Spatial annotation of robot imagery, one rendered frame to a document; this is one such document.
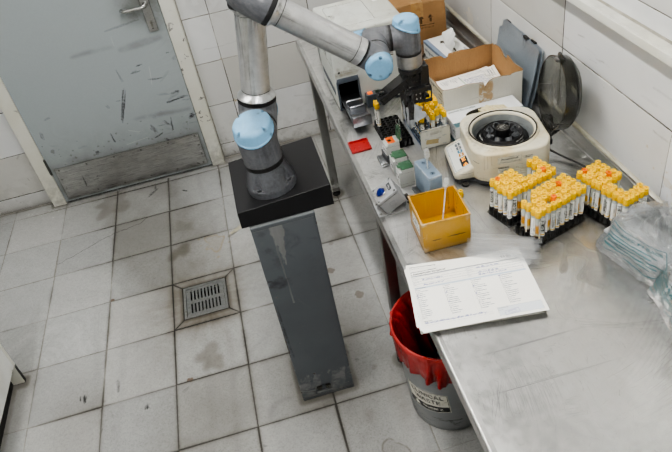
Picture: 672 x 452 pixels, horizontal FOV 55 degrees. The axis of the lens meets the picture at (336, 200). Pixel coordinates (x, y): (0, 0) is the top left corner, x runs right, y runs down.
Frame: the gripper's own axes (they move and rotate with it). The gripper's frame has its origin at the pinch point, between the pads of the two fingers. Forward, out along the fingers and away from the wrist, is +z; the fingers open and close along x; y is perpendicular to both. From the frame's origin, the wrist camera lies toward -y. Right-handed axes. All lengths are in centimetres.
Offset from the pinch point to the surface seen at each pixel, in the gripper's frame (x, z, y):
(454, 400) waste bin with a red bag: -47, 78, -7
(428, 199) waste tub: -32.8, 3.9, -5.9
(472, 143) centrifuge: -18.6, -0.2, 13.3
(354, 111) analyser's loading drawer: 26.8, 6.0, -11.3
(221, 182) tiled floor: 145, 99, -72
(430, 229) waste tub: -45.3, 3.3, -10.0
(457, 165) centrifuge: -17.3, 7.1, 8.8
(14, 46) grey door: 165, 3, -149
